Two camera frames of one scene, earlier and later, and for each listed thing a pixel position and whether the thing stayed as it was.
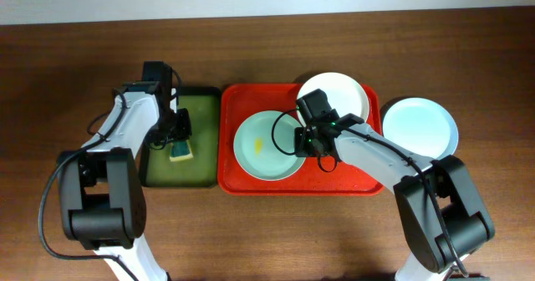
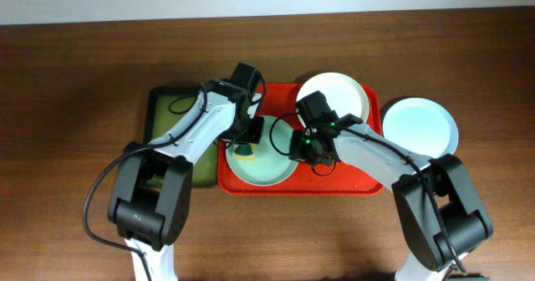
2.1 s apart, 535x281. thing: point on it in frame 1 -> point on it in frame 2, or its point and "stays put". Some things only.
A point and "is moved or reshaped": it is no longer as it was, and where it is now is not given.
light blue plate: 422,126 stays put
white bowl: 344,94 stays put
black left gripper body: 176,131 -> 252,131
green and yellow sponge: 180,150 is moved or reshaped
